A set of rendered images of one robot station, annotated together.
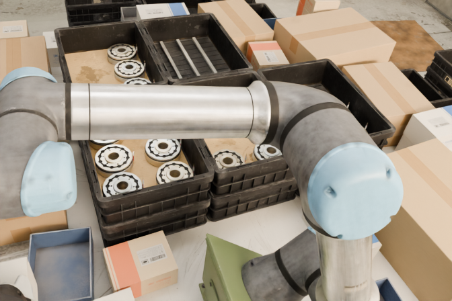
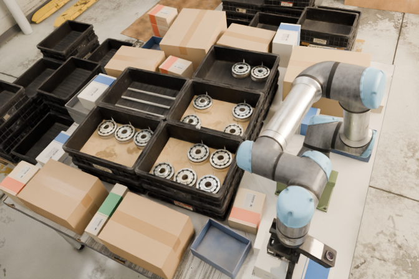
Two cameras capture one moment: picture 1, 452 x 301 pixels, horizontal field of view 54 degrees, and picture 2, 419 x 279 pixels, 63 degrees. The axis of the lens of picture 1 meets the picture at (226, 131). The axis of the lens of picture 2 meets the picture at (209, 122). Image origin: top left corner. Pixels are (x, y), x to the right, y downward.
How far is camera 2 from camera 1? 0.68 m
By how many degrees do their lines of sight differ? 22
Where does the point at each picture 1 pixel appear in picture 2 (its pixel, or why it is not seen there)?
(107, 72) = (113, 145)
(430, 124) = (284, 40)
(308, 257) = (324, 134)
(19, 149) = (308, 164)
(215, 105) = (305, 98)
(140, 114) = (293, 124)
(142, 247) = (242, 201)
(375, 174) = (381, 76)
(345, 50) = (211, 33)
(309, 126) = (340, 78)
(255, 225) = not seen: hidden behind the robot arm
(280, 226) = not seen: hidden behind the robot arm
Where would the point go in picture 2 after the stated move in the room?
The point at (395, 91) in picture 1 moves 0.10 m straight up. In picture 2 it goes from (251, 37) to (251, 22)
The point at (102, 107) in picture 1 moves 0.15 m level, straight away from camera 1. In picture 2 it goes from (285, 132) to (233, 114)
